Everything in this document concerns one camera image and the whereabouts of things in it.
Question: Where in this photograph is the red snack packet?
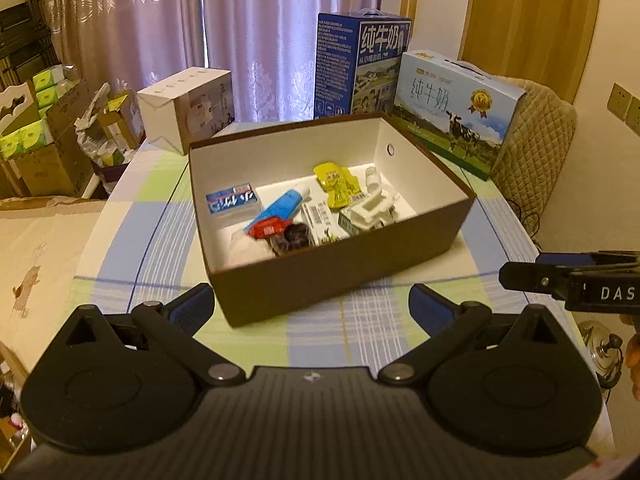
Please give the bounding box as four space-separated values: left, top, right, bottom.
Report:
246 217 293 240

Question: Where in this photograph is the blue dental floss box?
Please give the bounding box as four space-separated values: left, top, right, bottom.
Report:
205 182 262 220

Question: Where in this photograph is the green white medicine box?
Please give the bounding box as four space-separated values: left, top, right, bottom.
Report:
337 208 361 236

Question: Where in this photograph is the dark brown item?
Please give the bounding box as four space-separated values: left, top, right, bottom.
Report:
269 223 314 257

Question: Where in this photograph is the long white medicine box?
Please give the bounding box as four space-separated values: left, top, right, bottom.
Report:
302 200 348 246

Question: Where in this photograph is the white pill bottle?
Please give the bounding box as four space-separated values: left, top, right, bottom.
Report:
366 166 382 195

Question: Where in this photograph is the blue toothpaste tube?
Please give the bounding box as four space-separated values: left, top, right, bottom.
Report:
244 184 310 233

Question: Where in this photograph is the yellow snack packet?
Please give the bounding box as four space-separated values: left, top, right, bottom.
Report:
314 162 366 211

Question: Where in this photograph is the white cloth bundle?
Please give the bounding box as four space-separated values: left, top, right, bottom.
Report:
224 230 276 268

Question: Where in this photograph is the person's right hand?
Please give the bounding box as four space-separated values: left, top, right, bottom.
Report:
620 314 640 401

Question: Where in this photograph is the metal tripod head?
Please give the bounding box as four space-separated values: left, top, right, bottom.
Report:
578 321 624 390

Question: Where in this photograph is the checkered tablecloth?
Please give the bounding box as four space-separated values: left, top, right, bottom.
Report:
69 123 616 456

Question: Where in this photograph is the quilted beige chair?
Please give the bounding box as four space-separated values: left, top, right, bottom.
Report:
491 77 577 229

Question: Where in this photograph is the brown open storage box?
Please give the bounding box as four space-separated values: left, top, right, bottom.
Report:
189 113 475 327

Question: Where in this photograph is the light blue milk carton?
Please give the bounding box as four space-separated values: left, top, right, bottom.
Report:
393 50 526 180

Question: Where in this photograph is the small cluttered cardboard box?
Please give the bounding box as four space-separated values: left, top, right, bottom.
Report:
74 82 144 168

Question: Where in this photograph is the cardboard box with tissues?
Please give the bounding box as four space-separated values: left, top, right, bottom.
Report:
1 64 93 197

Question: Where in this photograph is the white cardboard box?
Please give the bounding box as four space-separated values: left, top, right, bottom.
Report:
137 67 235 155

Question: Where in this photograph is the dark blue milk carton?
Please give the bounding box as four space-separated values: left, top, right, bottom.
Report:
314 10 412 119

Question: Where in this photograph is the purple curtain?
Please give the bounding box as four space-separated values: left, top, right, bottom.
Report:
41 0 381 122

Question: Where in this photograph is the black metal rack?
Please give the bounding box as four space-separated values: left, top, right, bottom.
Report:
0 0 60 90

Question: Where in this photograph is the wall power socket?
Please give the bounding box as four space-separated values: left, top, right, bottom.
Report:
606 82 640 136

